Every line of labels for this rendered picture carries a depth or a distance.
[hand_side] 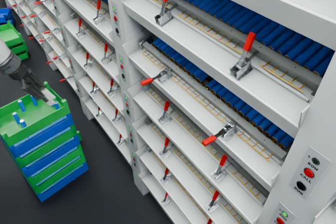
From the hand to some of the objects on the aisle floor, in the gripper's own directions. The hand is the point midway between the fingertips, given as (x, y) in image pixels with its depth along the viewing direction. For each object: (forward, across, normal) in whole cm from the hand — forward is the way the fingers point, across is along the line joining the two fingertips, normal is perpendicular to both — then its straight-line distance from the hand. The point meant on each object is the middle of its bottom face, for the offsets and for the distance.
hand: (48, 97), depth 133 cm
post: (+71, +18, +14) cm, 75 cm away
